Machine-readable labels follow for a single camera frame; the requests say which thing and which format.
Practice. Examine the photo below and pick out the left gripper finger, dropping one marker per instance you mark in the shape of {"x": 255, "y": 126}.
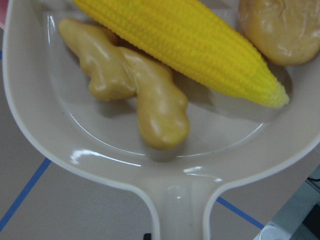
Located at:
{"x": 147, "y": 236}

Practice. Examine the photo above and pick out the beige plastic dustpan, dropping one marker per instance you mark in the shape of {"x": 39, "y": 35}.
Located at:
{"x": 232, "y": 141}

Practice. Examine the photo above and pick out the toy ginger root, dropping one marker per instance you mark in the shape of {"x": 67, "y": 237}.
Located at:
{"x": 119, "y": 73}

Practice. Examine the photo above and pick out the yellow toy corn cob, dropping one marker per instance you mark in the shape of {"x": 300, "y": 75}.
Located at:
{"x": 188, "y": 37}

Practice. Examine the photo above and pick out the toy brown potato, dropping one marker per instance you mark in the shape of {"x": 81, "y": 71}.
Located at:
{"x": 287, "y": 32}

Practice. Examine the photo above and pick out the pink plastic bin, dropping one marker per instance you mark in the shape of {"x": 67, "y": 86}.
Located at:
{"x": 3, "y": 12}

